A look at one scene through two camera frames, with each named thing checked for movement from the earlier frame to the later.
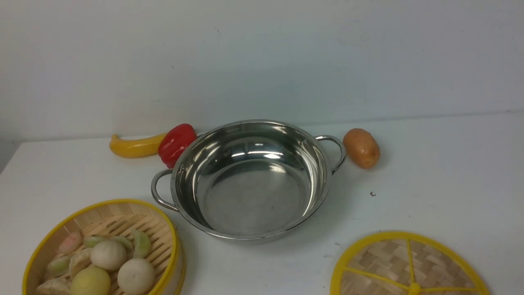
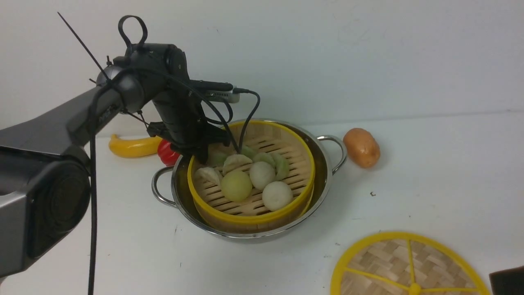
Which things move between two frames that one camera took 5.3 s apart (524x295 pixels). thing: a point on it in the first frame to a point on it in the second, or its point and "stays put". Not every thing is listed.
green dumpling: x=59 y=266 to x=265 y=157
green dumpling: x=143 y=243 to x=281 y=166
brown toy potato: x=362 y=148 stays put
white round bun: x=135 y=276 to x=276 y=195
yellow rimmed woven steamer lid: x=407 y=263 stays put
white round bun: x=108 y=255 to x=261 y=173
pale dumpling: x=79 y=261 to x=207 y=175
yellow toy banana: x=125 y=148 stays put
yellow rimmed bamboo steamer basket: x=113 y=218 to x=262 y=181
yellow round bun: x=91 y=280 to x=236 y=186
